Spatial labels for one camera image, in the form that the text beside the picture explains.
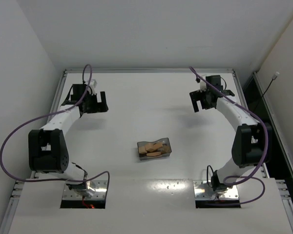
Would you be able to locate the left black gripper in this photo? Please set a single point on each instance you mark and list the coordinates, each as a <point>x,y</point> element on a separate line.
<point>97,106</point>

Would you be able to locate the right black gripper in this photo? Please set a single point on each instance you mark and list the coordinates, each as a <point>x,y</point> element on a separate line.
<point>200,98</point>

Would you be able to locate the clear plastic bin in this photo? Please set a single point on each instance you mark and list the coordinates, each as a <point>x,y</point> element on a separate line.
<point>164,141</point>

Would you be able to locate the long light wood block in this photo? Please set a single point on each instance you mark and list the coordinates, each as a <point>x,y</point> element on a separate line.
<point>153,147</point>

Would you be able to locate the small light wood cube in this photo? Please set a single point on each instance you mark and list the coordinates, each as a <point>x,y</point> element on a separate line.
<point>142,150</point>

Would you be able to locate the small dark wood cube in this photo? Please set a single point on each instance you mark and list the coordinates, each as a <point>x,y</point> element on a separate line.
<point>165,148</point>

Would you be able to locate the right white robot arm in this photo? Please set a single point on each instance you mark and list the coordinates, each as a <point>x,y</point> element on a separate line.
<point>251,147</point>

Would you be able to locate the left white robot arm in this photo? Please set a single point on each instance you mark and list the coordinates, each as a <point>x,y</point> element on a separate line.
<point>48,151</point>

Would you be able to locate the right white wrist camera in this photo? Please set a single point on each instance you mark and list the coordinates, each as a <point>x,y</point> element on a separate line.
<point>202,84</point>

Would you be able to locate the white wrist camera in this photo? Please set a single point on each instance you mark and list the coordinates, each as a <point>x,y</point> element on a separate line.
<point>92,87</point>
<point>202,84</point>

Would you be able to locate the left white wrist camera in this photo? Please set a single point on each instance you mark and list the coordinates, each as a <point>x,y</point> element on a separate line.
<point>92,87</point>

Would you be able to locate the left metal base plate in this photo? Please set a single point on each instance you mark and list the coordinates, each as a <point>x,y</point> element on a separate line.
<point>100,189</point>

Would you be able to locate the metal base plate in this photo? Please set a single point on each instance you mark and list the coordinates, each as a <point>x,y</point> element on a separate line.
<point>100,189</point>
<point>203,192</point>

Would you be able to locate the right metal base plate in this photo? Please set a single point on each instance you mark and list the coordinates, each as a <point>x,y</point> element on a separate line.
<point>203,192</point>

